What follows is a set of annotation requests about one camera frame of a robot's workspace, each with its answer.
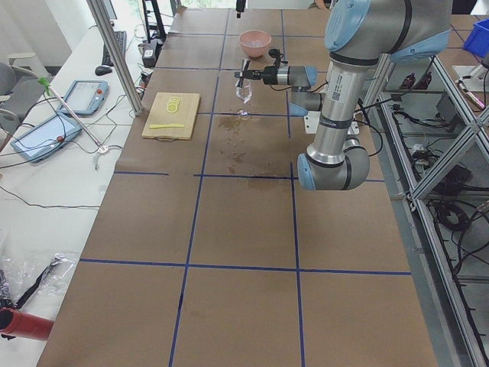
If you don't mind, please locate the near blue teach pendant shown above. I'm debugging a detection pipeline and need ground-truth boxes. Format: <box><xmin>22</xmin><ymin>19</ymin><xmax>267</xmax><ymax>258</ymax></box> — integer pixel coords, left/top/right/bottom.
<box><xmin>10</xmin><ymin>114</ymin><xmax>82</xmax><ymax>162</ymax></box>

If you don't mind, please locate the yellow plastic knife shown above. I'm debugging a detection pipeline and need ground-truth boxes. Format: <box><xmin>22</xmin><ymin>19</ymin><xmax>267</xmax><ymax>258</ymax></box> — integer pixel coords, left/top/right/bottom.
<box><xmin>149</xmin><ymin>123</ymin><xmax>186</xmax><ymax>129</ymax></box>

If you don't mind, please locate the clear wine glass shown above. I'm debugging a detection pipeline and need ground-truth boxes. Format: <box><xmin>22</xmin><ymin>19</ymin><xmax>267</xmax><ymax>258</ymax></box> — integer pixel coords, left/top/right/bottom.
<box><xmin>235</xmin><ymin>80</ymin><xmax>252</xmax><ymax>119</ymax></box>

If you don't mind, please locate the red cylinder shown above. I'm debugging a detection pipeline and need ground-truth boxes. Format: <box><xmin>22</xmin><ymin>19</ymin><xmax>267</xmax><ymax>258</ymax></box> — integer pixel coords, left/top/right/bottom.
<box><xmin>1</xmin><ymin>308</ymin><xmax>54</xmax><ymax>341</ymax></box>

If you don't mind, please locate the aluminium frame post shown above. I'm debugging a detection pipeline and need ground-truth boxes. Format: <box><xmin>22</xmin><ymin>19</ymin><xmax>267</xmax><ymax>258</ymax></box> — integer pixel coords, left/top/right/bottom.
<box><xmin>86</xmin><ymin>0</ymin><xmax>144</xmax><ymax>116</ymax></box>

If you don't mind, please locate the far blue teach pendant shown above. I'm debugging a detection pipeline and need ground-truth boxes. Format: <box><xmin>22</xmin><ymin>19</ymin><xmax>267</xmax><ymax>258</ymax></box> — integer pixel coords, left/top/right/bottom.
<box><xmin>63</xmin><ymin>80</ymin><xmax>108</xmax><ymax>116</ymax></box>

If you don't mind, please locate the blue storage bin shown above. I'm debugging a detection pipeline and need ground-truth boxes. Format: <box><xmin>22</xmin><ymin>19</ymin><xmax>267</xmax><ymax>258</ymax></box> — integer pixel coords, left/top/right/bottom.
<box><xmin>463</xmin><ymin>18</ymin><xmax>489</xmax><ymax>57</ymax></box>

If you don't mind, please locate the bamboo cutting board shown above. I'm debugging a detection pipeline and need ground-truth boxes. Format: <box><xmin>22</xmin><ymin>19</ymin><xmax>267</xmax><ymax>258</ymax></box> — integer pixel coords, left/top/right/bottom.
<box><xmin>141</xmin><ymin>93</ymin><xmax>200</xmax><ymax>140</ymax></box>

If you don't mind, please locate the blue teach pendant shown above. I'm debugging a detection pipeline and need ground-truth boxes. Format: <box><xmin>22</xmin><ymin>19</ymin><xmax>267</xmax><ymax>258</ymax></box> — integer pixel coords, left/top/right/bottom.
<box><xmin>63</xmin><ymin>80</ymin><xmax>108</xmax><ymax>116</ymax></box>
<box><xmin>10</xmin><ymin>114</ymin><xmax>82</xmax><ymax>162</ymax></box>

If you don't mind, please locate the clear plastic bag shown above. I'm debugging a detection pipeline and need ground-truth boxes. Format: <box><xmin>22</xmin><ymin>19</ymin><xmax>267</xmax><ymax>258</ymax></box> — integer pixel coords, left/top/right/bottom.
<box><xmin>1</xmin><ymin>250</ymin><xmax>79</xmax><ymax>310</ymax></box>

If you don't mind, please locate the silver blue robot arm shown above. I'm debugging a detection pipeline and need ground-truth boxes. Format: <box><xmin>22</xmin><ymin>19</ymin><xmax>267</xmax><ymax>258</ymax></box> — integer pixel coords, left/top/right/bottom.
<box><xmin>235</xmin><ymin>1</ymin><xmax>452</xmax><ymax>190</ymax></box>

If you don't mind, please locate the silver rod green tip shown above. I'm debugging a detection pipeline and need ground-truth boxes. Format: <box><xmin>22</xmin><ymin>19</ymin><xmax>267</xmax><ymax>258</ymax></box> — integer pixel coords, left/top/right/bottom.
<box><xmin>38</xmin><ymin>77</ymin><xmax>109</xmax><ymax>154</ymax></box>

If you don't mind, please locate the black computer mouse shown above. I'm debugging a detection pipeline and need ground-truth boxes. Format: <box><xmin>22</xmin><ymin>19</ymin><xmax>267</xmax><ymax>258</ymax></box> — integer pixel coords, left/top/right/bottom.
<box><xmin>95</xmin><ymin>65</ymin><xmax>112</xmax><ymax>76</ymax></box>

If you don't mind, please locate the steel cocktail jigger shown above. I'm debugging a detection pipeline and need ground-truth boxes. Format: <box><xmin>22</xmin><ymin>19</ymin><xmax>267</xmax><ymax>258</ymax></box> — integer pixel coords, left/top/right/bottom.
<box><xmin>235</xmin><ymin>58</ymin><xmax>251</xmax><ymax>88</ymax></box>

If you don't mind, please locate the pink ribbed bowl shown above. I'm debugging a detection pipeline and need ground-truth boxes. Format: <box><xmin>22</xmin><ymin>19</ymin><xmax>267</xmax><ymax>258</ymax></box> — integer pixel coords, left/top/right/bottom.
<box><xmin>238</xmin><ymin>30</ymin><xmax>272</xmax><ymax>58</ymax></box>

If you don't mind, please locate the black power supply box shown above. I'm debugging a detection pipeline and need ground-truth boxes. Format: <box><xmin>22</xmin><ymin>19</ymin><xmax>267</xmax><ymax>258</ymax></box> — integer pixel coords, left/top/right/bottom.
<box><xmin>142</xmin><ymin>38</ymin><xmax>164</xmax><ymax>68</ymax></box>

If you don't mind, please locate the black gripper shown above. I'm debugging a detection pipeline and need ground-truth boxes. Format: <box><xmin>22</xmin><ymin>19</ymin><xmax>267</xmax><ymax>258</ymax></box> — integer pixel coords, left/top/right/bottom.
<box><xmin>235</xmin><ymin>66</ymin><xmax>278</xmax><ymax>85</ymax></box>

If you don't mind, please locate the black keyboard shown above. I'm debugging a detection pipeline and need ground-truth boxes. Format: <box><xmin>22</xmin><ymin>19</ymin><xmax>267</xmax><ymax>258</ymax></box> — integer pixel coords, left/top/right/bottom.
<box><xmin>102</xmin><ymin>30</ymin><xmax>128</xmax><ymax>67</ymax></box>

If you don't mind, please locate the pile of clear ice cubes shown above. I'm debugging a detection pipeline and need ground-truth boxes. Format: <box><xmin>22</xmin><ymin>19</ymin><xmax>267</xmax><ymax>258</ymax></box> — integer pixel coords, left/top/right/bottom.
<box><xmin>244</xmin><ymin>39</ymin><xmax>266</xmax><ymax>48</ymax></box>

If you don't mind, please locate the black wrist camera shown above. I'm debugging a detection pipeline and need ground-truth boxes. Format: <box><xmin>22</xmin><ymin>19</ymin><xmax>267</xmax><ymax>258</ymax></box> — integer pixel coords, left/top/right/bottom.
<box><xmin>268</xmin><ymin>48</ymin><xmax>288</xmax><ymax>68</ymax></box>

